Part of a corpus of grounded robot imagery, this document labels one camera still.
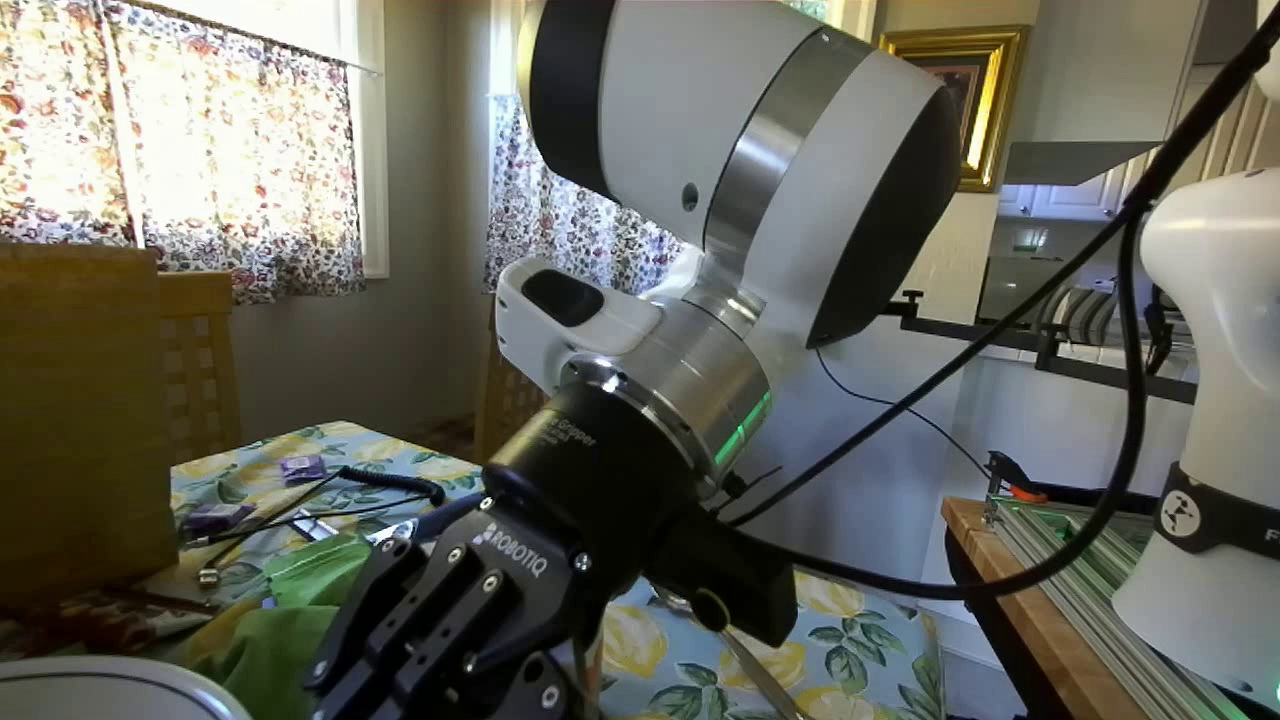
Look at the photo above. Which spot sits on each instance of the brown printed paper bag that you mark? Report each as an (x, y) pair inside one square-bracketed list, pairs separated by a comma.
[(80, 427)]

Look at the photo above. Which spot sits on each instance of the gold framed picture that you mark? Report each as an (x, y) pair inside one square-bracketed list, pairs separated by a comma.
[(1000, 120)]

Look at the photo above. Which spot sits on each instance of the small green crumpled napkin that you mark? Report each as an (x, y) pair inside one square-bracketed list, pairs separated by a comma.
[(322, 574)]

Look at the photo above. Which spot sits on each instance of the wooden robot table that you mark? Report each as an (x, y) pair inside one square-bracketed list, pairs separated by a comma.
[(1012, 627)]

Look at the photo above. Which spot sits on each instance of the dark red snack packet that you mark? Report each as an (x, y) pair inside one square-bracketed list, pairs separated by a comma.
[(93, 627)]

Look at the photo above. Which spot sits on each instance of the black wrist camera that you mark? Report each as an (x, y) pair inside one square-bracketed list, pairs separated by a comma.
[(726, 584)]

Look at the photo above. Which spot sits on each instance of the large green crumpled napkin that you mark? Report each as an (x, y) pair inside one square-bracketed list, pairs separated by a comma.
[(264, 660)]

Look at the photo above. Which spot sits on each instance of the dark purple packet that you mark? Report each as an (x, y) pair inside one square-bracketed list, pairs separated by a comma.
[(218, 522)]

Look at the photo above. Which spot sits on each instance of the white kitchen cabinets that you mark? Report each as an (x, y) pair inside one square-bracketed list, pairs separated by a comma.
[(1062, 201)]

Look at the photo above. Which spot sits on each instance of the metal rail mounting plate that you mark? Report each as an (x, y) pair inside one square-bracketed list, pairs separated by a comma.
[(1081, 643)]

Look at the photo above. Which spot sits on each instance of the metal spoon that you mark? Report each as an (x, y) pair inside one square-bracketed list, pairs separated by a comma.
[(770, 684)]

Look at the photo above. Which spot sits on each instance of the dish rack with plates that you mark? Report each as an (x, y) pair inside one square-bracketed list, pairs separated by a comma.
[(1094, 321)]

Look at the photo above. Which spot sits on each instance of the small purple packet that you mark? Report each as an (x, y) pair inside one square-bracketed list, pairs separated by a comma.
[(307, 470)]

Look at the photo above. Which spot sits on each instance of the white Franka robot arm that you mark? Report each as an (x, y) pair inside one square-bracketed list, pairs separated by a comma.
[(746, 135)]

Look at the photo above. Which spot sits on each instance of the large white patterned bowl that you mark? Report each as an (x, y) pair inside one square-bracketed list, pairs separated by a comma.
[(105, 694)]

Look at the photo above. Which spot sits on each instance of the black orange clamp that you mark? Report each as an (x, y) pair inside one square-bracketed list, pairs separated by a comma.
[(1012, 476)]

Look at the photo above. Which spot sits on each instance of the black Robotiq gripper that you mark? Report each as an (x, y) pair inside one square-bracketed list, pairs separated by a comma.
[(573, 507)]

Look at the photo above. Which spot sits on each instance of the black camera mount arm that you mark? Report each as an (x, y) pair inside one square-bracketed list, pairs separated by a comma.
[(1046, 344)]

